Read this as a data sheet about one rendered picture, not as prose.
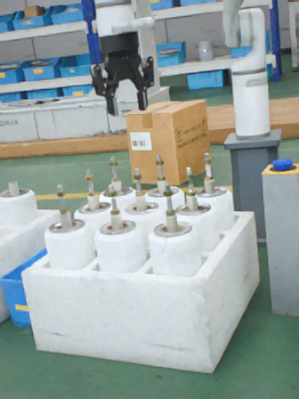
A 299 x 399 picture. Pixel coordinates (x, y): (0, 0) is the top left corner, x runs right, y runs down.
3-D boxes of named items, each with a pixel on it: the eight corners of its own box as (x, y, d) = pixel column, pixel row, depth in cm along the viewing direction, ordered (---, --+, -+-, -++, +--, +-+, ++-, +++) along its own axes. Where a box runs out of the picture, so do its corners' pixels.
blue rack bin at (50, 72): (43, 77, 657) (39, 59, 651) (73, 74, 646) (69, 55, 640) (23, 82, 611) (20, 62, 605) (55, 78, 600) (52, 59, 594)
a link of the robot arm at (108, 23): (117, 34, 102) (111, -3, 100) (88, 37, 111) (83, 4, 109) (158, 28, 106) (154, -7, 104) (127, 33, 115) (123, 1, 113)
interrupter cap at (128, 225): (144, 224, 111) (143, 222, 111) (120, 238, 105) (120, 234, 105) (115, 221, 115) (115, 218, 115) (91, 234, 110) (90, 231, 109)
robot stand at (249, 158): (238, 229, 172) (230, 133, 163) (287, 228, 168) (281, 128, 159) (232, 247, 159) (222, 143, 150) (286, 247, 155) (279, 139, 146)
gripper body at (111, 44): (125, 29, 115) (132, 77, 118) (89, 34, 111) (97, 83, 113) (145, 26, 109) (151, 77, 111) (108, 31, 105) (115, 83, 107)
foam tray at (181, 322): (118, 272, 153) (109, 209, 147) (260, 280, 136) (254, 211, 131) (36, 350, 119) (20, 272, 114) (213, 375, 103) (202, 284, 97)
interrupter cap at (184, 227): (145, 235, 105) (144, 232, 105) (170, 222, 110) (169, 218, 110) (175, 240, 100) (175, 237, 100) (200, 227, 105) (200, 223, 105)
